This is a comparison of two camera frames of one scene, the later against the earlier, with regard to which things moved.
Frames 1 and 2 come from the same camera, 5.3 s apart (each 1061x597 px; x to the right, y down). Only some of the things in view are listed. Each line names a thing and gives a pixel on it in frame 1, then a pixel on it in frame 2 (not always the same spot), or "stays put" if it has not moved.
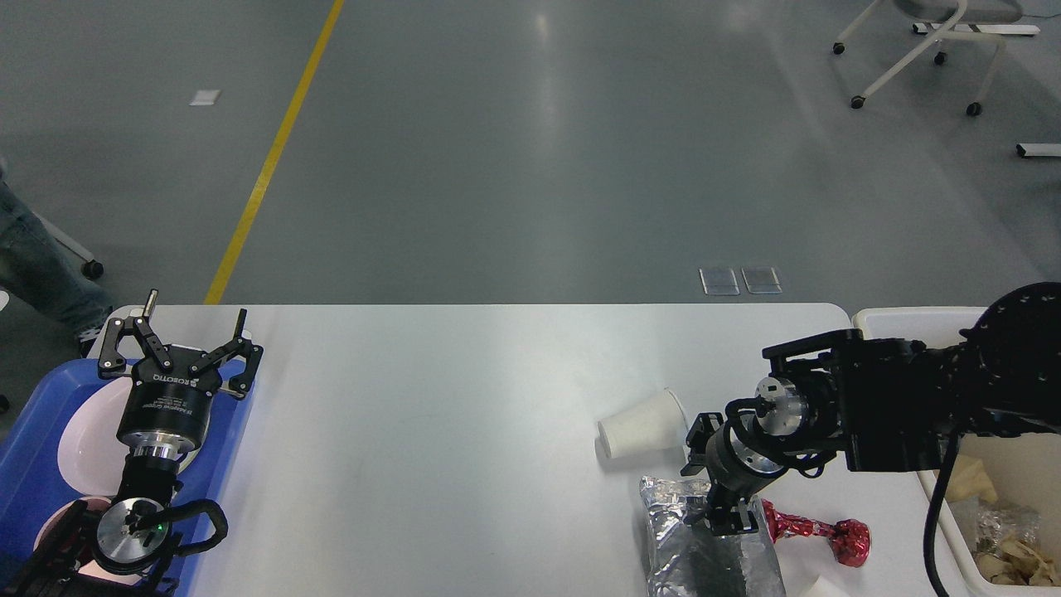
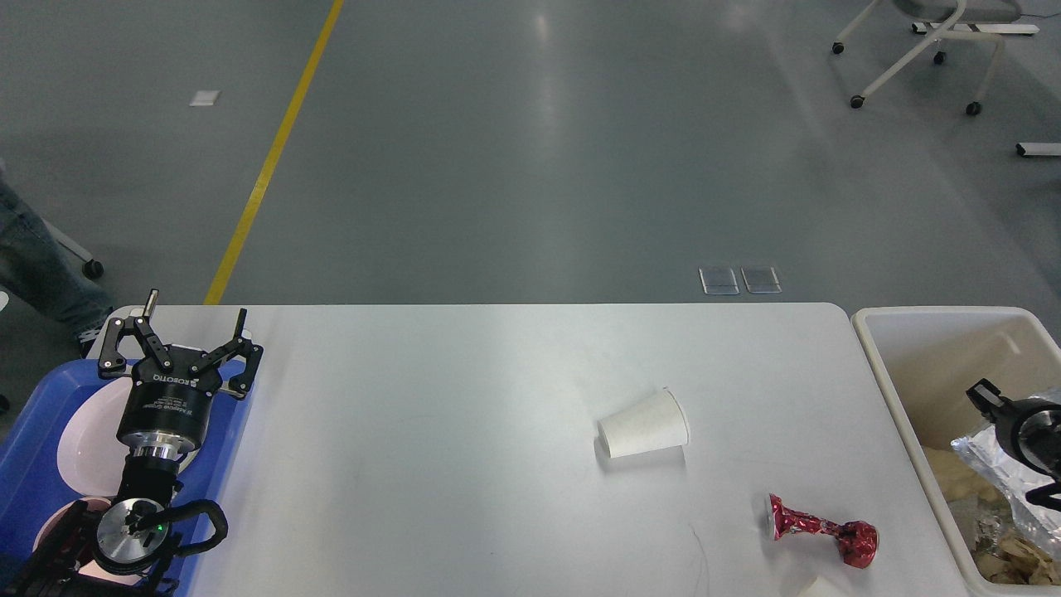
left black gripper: (166, 410) stays put
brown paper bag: (969, 478) stays put
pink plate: (90, 454) stays put
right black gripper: (732, 478) -> (1029, 429)
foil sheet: (685, 557) -> (1009, 480)
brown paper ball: (1018, 564) stays put
